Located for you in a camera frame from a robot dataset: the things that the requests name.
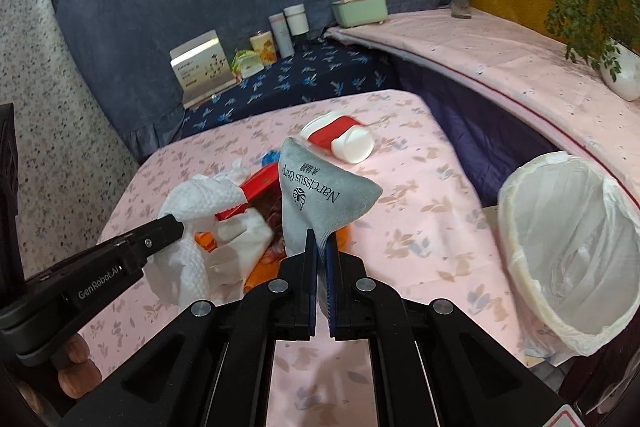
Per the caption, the white tube bottle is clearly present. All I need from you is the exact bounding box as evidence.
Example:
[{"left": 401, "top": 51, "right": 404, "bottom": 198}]
[{"left": 268, "top": 13, "right": 296, "bottom": 59}]

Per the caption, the bin with white plastic liner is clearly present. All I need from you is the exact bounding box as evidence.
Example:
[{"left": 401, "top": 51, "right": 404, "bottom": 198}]
[{"left": 497, "top": 150, "right": 640, "bottom": 365}]

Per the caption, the white paper towel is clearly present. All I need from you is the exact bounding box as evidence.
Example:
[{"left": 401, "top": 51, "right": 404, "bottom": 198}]
[{"left": 147, "top": 159, "right": 276, "bottom": 306}]

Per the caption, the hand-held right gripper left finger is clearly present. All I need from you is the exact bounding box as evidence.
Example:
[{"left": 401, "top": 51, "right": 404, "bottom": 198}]
[{"left": 60, "top": 229, "right": 320, "bottom": 427}]

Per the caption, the red plastic packet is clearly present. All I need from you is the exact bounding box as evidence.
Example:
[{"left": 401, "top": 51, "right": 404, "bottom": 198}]
[{"left": 215, "top": 163, "right": 281, "bottom": 223}]

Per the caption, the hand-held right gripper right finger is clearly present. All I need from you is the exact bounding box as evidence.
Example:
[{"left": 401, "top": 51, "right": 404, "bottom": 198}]
[{"left": 324, "top": 238, "right": 567, "bottom": 427}]

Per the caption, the pale green tissue box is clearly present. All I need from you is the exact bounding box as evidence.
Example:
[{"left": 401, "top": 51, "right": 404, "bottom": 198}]
[{"left": 331, "top": 0, "right": 389, "bottom": 28}]

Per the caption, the green tissue packet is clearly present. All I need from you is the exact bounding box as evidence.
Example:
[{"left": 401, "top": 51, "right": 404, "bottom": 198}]
[{"left": 231, "top": 48, "right": 264, "bottom": 80}]

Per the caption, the green plant in white pot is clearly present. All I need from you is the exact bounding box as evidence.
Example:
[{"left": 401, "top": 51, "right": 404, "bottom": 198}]
[{"left": 502, "top": 0, "right": 640, "bottom": 102}]

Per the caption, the pink floral tablecloth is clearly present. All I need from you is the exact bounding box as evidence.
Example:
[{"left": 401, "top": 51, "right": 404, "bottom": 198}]
[{"left": 80, "top": 89, "right": 542, "bottom": 427}]

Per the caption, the person's left hand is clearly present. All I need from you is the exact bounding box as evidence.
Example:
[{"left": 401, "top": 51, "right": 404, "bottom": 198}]
[{"left": 54, "top": 334, "right": 104, "bottom": 404}]

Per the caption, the brown patterned snack wrapper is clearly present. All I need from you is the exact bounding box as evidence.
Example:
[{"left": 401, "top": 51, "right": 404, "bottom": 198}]
[{"left": 250, "top": 197, "right": 289, "bottom": 264}]

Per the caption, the yellow floral tin can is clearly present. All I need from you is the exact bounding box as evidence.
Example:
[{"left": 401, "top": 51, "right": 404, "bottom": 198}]
[{"left": 249, "top": 33, "right": 278, "bottom": 67}]

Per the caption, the dark purple cloth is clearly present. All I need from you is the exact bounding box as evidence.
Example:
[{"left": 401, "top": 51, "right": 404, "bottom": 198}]
[{"left": 390, "top": 52, "right": 591, "bottom": 208}]

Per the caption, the orange plastic wrapper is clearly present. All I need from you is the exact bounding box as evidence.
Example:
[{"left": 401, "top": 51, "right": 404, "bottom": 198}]
[{"left": 194, "top": 226, "right": 353, "bottom": 296}]

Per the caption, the navy floral cloth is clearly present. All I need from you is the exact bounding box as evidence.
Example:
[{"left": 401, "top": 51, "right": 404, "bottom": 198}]
[{"left": 177, "top": 38, "right": 401, "bottom": 140}]

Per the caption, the pale pink speckled cloth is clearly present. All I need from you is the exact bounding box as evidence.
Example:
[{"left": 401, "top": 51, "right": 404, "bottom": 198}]
[{"left": 324, "top": 7, "right": 640, "bottom": 214}]

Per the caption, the dark wooden furniture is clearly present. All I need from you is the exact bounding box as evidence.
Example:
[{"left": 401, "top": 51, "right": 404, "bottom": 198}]
[{"left": 554, "top": 322, "right": 640, "bottom": 427}]

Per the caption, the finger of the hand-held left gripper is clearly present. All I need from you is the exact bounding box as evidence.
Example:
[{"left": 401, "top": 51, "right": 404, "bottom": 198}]
[{"left": 94, "top": 214, "right": 186, "bottom": 277}]

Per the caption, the white card box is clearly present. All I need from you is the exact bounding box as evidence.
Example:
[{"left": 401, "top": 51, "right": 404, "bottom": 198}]
[{"left": 169, "top": 29, "right": 239, "bottom": 110}]

